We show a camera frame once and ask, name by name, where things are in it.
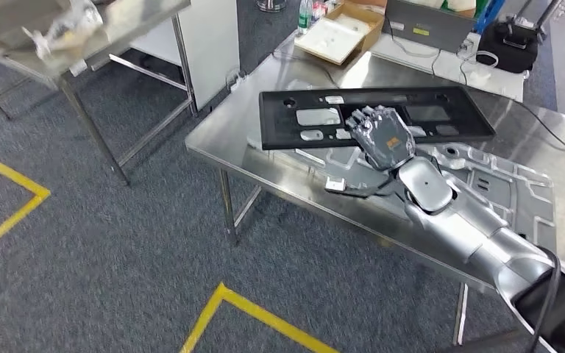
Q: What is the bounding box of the yellow floor tape square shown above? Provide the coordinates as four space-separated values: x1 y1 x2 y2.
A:
0 152 52 264

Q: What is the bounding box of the black camera bracket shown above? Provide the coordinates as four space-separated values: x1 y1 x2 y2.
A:
326 173 405 199

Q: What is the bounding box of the stainless steel workbench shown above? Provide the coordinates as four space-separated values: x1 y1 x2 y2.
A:
185 29 565 348

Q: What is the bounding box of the grey laptop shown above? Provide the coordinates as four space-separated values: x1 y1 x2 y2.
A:
383 0 480 54

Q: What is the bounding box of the black bag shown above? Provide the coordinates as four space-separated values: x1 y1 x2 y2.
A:
477 15 541 75

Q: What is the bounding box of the brown cardboard box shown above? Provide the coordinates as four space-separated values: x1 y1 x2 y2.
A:
324 1 387 67

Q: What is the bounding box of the person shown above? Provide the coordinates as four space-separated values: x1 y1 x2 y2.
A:
409 0 478 13

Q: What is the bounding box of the green label plastic bottle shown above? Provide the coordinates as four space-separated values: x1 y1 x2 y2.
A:
298 0 313 35

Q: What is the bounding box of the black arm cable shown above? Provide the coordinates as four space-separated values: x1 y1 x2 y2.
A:
526 246 563 353

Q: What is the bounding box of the white desk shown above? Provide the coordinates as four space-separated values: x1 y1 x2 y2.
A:
369 32 527 103

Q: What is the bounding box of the red snack pack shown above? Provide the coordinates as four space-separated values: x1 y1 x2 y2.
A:
311 0 331 23

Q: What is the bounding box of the black stand pole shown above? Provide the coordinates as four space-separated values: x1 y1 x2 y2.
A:
506 0 564 32

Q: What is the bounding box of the white cabinet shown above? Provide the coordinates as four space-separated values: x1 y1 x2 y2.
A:
129 0 241 112

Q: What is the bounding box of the stainless steel side table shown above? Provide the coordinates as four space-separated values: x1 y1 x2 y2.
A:
0 0 199 187

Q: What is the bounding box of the stamped aluminium plate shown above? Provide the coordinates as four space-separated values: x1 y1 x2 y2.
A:
246 138 558 255

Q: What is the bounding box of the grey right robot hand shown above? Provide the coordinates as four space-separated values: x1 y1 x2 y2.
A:
344 104 416 171

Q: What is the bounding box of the black power cable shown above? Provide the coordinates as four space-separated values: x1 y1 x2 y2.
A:
519 99 565 160

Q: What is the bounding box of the clear plastic bag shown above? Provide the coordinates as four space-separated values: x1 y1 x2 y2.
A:
21 0 104 60

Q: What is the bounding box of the round chrome stand base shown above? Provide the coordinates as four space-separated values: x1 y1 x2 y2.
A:
257 0 288 13

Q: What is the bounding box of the black plastic panel part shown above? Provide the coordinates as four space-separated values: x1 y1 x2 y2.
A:
258 86 497 151

